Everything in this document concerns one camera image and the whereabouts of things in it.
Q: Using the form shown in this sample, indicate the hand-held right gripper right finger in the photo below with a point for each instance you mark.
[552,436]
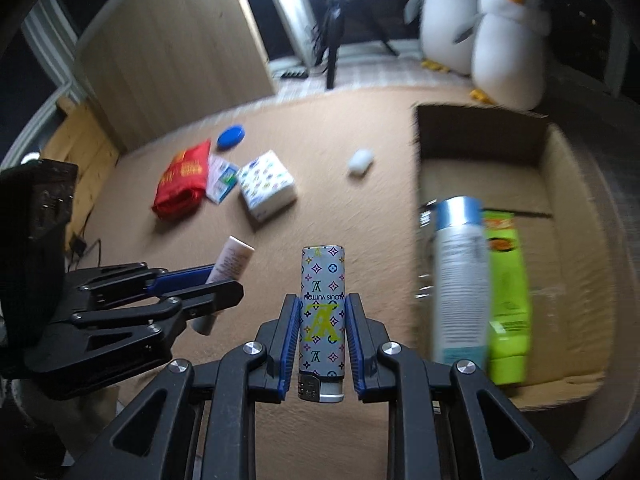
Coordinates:
[354,340]

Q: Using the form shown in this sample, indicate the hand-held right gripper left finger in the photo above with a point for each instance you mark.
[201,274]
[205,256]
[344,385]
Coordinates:
[290,340]

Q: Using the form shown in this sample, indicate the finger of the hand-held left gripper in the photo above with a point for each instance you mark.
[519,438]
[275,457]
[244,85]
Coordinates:
[215,297]
[180,277]

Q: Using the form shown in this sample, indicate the small pink bottle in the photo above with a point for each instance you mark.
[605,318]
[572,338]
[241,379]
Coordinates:
[230,260]

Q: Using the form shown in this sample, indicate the patterned silver lighter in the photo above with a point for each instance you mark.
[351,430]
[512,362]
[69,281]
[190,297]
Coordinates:
[322,310]

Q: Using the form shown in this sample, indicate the red bag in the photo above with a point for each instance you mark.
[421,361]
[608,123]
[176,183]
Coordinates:
[182,185]

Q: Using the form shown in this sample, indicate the blue-white printed packet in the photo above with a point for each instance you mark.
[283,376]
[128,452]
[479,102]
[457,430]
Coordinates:
[222,180]

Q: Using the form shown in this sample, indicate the white bottle with blue cap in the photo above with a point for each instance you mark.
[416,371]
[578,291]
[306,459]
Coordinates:
[460,285]

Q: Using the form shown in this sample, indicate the patterned tissue pack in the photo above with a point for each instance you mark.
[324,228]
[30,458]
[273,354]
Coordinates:
[267,185]

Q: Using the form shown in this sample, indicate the blue round lid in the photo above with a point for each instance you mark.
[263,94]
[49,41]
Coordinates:
[231,137]

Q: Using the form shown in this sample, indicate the green tube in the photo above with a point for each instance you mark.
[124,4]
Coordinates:
[510,300]

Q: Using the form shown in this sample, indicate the cardboard box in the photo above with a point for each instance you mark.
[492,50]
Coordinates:
[475,160]

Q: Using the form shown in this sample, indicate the black charger plug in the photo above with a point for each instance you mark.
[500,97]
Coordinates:
[78,246]

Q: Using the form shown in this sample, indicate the wooden plank headboard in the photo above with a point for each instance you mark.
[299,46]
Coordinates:
[85,150]

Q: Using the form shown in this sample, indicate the small white cap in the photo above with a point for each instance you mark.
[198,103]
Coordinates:
[361,161]

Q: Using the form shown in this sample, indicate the light wooden cabinet panel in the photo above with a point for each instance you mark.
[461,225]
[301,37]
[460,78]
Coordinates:
[175,60]

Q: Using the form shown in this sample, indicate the black power strip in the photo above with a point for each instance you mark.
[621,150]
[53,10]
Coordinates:
[294,73]

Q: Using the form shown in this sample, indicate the black tripod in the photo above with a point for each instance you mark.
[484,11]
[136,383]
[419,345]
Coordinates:
[332,60]

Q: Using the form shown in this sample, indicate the small penguin plush toy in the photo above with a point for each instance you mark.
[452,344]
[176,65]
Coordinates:
[505,45]

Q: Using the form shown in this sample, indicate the large penguin plush toy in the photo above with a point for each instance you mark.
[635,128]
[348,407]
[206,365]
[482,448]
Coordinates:
[445,20]

